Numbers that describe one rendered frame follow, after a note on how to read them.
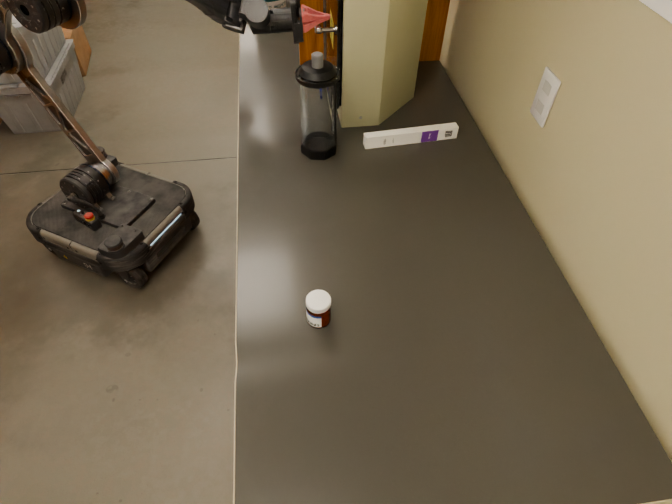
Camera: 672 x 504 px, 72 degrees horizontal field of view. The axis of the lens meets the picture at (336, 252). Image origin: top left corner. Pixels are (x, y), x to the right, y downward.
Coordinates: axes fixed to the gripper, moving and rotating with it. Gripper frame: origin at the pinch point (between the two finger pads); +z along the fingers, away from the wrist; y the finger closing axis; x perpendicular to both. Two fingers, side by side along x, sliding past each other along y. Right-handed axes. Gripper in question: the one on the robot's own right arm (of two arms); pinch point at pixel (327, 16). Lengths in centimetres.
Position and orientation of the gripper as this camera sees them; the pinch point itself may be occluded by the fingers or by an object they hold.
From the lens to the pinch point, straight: 134.9
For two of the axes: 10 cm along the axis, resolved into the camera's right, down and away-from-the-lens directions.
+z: 9.9, -0.9, 0.4
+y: -0.3, -6.7, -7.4
